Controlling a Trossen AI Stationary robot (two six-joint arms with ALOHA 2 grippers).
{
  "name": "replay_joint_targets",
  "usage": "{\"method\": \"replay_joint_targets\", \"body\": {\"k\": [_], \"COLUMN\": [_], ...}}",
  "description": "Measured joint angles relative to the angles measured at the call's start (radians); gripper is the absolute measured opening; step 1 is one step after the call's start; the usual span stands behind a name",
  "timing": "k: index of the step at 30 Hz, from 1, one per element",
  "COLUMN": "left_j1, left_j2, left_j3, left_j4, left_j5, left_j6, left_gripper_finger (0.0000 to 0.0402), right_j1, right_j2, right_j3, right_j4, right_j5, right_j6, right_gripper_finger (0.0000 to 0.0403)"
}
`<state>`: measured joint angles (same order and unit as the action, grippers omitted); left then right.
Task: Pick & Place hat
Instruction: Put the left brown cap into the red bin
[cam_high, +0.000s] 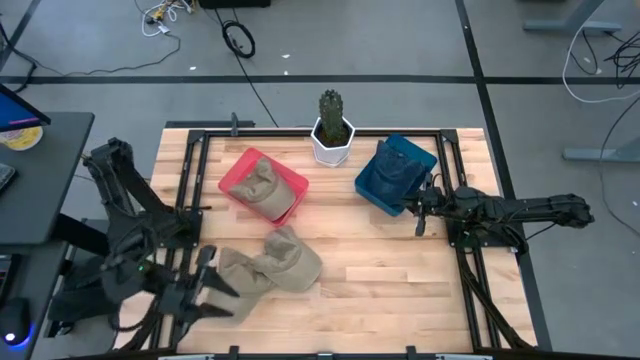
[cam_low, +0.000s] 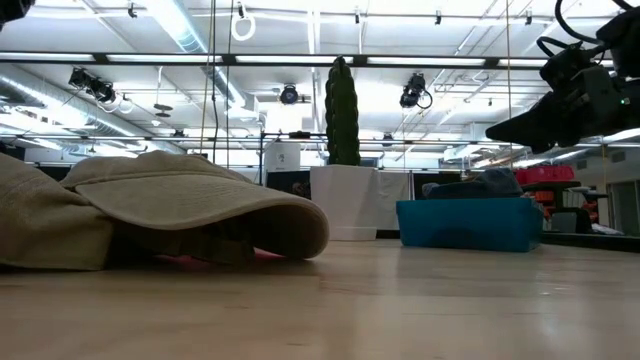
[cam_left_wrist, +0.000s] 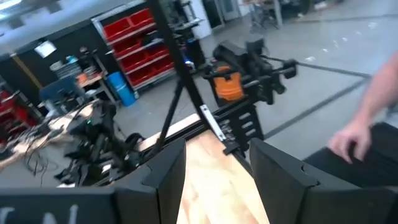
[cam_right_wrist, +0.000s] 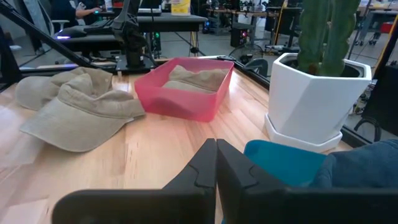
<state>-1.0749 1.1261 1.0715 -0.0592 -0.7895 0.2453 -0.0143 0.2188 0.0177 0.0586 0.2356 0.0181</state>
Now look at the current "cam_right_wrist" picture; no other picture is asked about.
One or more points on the white faceted plant pot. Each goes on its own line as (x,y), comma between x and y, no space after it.
(311,105)

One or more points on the beige baseball cap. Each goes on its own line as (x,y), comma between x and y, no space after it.
(34,91)
(199,79)
(77,124)

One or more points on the black glowing computer mouse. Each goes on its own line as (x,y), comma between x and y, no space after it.
(71,32)

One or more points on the black desk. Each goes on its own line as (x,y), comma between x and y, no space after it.
(174,20)

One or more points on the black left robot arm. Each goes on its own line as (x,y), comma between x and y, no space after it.
(132,37)

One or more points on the green cactus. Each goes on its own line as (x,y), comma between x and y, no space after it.
(326,37)

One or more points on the pink plastic bin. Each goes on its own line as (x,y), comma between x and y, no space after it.
(180,105)

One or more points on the black computer tower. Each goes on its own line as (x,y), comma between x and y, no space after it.
(239,37)

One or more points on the yellow box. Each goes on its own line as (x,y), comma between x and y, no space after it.
(180,7)

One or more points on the person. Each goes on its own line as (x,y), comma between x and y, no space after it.
(62,11)

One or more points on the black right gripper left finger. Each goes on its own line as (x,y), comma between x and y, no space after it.
(186,205)

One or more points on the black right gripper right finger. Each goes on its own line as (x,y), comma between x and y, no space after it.
(264,205)

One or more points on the white pot saucer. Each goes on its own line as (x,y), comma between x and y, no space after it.
(298,143)

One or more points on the black keyboard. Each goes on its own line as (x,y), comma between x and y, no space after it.
(99,26)

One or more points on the blue denim hat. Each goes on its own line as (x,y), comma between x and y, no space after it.
(357,168)

